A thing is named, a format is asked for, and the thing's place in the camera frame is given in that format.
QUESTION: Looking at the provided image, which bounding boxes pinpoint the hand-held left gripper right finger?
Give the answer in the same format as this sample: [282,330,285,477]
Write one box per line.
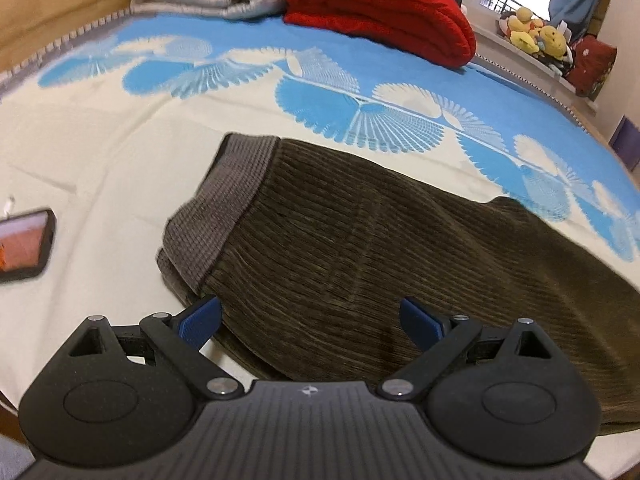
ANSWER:
[376,296,553,402]

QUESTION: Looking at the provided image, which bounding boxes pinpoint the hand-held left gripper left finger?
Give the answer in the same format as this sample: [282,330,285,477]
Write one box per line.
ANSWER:
[67,295,244,401]

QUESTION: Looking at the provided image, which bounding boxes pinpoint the brown corduroy pants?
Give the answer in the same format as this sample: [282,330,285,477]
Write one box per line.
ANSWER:
[156,132,640,436]

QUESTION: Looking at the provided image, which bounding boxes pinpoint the blue cream printed bedsheet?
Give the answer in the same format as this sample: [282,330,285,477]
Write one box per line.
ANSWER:
[0,10,640,480]

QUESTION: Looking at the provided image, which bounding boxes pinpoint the black smartphone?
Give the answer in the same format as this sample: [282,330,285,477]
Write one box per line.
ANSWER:
[0,208,57,284]

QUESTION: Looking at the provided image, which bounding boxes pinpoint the person's left leg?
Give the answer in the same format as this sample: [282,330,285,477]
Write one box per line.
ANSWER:
[0,435,36,480]

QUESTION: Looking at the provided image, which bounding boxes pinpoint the purple chair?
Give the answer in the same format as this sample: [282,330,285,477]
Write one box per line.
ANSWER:
[611,115,640,172]

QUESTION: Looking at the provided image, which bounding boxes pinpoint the pile of plush toys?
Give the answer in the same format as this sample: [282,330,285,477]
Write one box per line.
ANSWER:
[497,6,576,68]

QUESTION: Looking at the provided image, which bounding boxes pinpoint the dark red cushion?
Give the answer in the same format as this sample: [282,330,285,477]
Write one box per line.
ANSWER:
[565,35,619,102]

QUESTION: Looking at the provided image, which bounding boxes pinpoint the red folded blanket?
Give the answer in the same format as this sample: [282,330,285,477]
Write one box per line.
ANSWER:
[284,0,477,70]

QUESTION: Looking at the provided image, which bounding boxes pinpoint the black window railing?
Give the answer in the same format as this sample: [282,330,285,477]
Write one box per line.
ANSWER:
[479,0,552,17]

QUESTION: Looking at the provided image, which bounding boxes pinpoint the wooden bed frame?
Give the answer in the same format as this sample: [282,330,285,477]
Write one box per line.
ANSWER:
[0,0,136,70]

